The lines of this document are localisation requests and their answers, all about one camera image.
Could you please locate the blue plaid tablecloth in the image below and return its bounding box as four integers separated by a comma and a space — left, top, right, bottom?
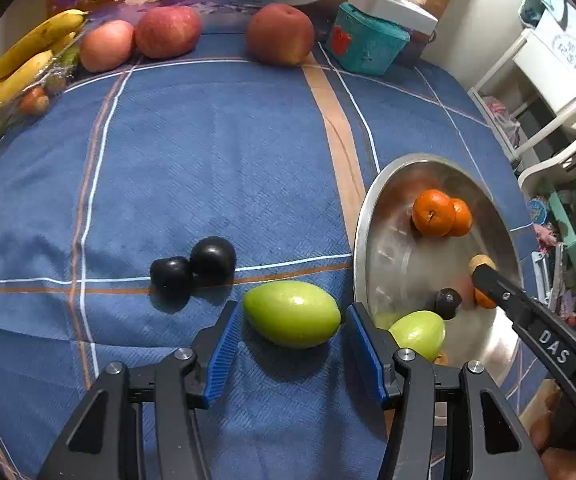
0, 35, 558, 480

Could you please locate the dark red apple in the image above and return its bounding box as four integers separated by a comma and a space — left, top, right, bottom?
246, 3, 315, 67

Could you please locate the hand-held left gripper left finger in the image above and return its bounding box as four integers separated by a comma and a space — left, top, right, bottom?
35, 300, 241, 480

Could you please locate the small red fruit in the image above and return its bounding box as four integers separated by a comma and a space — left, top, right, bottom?
18, 87, 50, 115

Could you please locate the black plum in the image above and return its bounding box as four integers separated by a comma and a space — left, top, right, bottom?
190, 236, 237, 279
149, 256, 193, 306
434, 288, 463, 321

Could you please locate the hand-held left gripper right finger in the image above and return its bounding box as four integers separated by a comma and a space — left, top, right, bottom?
345, 302, 548, 480

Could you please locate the pale pink apple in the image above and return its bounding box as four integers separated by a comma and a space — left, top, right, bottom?
79, 20, 135, 73

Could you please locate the yellow banana bunch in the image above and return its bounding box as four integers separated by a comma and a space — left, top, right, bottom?
0, 9, 90, 120

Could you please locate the teal round object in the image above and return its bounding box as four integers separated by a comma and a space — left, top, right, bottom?
518, 0, 568, 28

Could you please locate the large orange tangerine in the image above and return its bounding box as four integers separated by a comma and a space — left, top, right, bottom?
412, 188, 456, 237

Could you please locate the teal plastic box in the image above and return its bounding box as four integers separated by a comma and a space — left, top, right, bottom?
329, 2, 411, 77

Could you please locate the round steel plate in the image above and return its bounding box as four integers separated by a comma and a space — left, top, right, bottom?
353, 155, 525, 428

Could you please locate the blue round tin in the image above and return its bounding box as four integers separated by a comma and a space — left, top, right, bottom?
526, 197, 549, 226

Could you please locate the pink plastic bag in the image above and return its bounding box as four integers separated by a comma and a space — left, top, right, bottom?
485, 100, 526, 147

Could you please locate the green mango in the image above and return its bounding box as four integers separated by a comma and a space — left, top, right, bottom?
388, 310, 446, 362
242, 280, 343, 350

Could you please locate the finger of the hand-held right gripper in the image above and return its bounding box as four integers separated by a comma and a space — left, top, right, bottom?
472, 266, 576, 428

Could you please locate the white metal rack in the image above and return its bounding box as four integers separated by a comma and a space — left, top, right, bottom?
468, 27, 576, 161

